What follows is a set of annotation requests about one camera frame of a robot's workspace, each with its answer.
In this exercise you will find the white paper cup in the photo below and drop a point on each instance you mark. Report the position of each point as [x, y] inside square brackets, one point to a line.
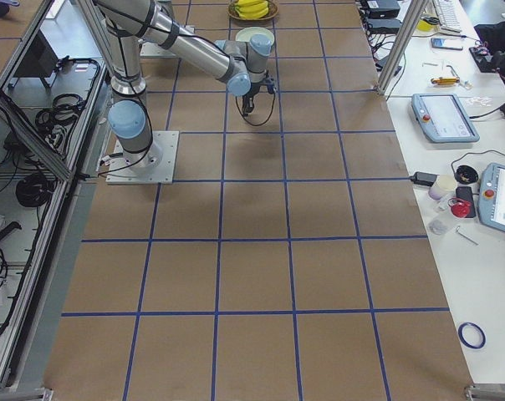
[443, 185]

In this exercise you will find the far teach pendant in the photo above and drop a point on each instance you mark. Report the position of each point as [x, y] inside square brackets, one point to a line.
[443, 119]

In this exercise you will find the teach pendant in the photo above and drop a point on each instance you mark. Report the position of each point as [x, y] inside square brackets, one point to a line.
[491, 203]
[443, 119]

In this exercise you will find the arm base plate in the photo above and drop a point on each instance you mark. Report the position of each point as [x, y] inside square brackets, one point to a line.
[157, 167]
[152, 48]

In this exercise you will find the aluminium frame post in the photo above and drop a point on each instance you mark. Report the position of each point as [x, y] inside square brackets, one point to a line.
[403, 37]

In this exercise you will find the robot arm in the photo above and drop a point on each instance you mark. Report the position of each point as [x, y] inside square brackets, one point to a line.
[241, 66]

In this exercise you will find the blue tape roll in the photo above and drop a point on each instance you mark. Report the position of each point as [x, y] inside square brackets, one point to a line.
[471, 335]

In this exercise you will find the black power adapter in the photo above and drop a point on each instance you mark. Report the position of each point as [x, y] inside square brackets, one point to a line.
[423, 178]

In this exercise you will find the red round object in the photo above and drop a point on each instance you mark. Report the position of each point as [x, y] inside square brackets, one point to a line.
[461, 208]

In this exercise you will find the yellow banana bunch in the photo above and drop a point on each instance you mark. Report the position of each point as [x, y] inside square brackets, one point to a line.
[250, 9]

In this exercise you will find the smartphone on table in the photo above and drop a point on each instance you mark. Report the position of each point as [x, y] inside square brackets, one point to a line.
[447, 44]

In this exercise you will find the allen key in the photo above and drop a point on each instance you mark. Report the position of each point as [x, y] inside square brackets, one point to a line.
[462, 234]

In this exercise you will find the wicker basket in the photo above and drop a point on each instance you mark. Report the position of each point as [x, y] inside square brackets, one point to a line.
[273, 12]

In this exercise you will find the yellow tool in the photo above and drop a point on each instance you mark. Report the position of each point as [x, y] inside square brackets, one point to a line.
[445, 81]

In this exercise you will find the near teach pendant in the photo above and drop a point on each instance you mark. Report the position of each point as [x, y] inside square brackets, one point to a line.
[491, 203]

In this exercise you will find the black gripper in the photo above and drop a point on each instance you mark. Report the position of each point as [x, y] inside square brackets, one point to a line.
[252, 90]

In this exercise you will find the light green plate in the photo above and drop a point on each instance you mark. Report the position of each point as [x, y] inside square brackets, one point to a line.
[245, 34]

